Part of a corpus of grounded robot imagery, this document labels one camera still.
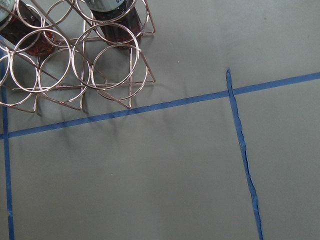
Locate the tea bottle in rack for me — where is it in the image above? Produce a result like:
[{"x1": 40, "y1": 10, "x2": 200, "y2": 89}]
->
[
  {"x1": 85, "y1": 0, "x2": 142, "y2": 46},
  {"x1": 0, "y1": 0, "x2": 55, "y2": 57}
]

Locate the copper wire bottle rack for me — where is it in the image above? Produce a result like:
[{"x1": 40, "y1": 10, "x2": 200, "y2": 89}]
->
[{"x1": 0, "y1": 0, "x2": 156, "y2": 113}]

